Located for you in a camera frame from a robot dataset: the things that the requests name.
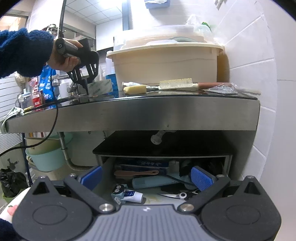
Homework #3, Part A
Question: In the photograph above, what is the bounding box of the black garbage bag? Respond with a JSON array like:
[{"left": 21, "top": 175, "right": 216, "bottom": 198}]
[{"left": 0, "top": 168, "right": 28, "bottom": 198}]

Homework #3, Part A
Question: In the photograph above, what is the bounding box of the person left hand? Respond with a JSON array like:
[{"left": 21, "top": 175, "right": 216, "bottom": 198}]
[{"left": 47, "top": 39, "right": 80, "bottom": 72}]

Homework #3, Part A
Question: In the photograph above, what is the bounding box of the blue tin box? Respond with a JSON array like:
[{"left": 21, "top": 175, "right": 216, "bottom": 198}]
[{"left": 105, "top": 73, "right": 118, "bottom": 91}]

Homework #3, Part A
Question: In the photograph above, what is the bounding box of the clear packing tape roll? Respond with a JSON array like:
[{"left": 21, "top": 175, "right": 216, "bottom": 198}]
[{"left": 87, "top": 79, "right": 113, "bottom": 96}]

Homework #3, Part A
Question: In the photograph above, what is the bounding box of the black cable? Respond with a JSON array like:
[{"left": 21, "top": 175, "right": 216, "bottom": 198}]
[{"left": 0, "top": 87, "right": 88, "bottom": 158}]

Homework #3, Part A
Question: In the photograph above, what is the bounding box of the flexible metal drain hose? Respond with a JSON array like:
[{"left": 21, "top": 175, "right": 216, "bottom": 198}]
[{"left": 58, "top": 131, "right": 100, "bottom": 173}]

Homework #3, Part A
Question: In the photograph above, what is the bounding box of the blue fuzzy left sleeve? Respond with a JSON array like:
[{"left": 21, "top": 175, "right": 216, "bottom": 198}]
[{"left": 1, "top": 28, "right": 54, "bottom": 78}]

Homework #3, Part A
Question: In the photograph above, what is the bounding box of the beige plastic basin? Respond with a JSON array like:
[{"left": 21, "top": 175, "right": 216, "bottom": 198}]
[{"left": 107, "top": 42, "right": 224, "bottom": 87}]

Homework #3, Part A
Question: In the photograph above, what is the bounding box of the brown brush in drawer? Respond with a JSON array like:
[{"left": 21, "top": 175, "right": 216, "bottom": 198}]
[{"left": 114, "top": 170, "right": 159, "bottom": 178}]

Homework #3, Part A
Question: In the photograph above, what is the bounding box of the red packet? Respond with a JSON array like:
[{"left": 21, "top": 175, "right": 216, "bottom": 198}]
[{"left": 29, "top": 77, "right": 44, "bottom": 108}]

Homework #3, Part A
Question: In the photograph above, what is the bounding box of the small white blue tube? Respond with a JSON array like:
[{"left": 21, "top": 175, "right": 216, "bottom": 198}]
[{"left": 123, "top": 190, "right": 143, "bottom": 203}]

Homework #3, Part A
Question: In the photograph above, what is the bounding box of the blue snack bag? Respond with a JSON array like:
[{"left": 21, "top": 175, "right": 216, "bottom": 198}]
[{"left": 39, "top": 65, "right": 56, "bottom": 103}]

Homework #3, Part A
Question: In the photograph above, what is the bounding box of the dark blue box in drawer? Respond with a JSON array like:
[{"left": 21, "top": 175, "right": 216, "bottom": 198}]
[{"left": 114, "top": 161, "right": 169, "bottom": 174}]

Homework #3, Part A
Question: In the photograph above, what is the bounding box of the white cup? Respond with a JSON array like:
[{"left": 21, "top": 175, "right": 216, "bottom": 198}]
[{"left": 59, "top": 82, "right": 71, "bottom": 98}]

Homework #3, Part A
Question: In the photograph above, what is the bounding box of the clear plastic wrapper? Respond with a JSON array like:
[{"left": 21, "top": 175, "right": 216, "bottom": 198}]
[{"left": 204, "top": 83, "right": 238, "bottom": 95}]

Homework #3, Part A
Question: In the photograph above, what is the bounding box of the chrome faucet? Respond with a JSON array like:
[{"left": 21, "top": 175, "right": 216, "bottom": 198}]
[{"left": 52, "top": 78, "right": 77, "bottom": 98}]

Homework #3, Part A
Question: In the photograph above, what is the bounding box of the blue fuzzy right sleeve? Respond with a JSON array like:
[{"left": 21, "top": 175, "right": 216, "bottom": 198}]
[{"left": 0, "top": 219, "right": 20, "bottom": 241}]

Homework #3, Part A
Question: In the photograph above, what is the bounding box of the light blue tube in drawer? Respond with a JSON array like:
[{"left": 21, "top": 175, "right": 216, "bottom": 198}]
[{"left": 132, "top": 176, "right": 179, "bottom": 189}]

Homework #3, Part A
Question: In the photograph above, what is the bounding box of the wooden handle hairbrush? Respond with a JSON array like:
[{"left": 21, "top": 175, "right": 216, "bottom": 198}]
[{"left": 159, "top": 78, "right": 231, "bottom": 91}]

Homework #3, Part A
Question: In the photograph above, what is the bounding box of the black front drawer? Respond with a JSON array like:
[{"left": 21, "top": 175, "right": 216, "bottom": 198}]
[{"left": 93, "top": 131, "right": 234, "bottom": 204}]

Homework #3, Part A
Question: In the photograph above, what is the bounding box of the person right hand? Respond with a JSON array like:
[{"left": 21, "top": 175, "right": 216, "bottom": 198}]
[{"left": 7, "top": 205, "right": 18, "bottom": 223}]

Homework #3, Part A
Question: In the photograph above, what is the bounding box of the white cream tube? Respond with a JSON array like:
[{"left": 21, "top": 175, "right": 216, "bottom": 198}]
[{"left": 122, "top": 82, "right": 159, "bottom": 90}]

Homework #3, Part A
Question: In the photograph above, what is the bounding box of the yellow sponge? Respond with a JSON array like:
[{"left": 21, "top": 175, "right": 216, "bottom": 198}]
[{"left": 123, "top": 85, "right": 147, "bottom": 95}]

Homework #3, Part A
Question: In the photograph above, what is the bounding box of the mint green basin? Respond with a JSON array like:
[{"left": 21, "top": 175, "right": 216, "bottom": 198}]
[{"left": 25, "top": 135, "right": 66, "bottom": 172}]

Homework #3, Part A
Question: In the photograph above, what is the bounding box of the blue fuzzy sleeve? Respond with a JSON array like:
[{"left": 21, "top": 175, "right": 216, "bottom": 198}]
[
  {"left": 1, "top": 28, "right": 54, "bottom": 78},
  {"left": 0, "top": 219, "right": 20, "bottom": 241}
]

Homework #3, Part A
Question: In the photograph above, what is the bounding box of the cartoon face small box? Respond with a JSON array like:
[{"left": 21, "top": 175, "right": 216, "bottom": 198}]
[{"left": 111, "top": 184, "right": 128, "bottom": 205}]

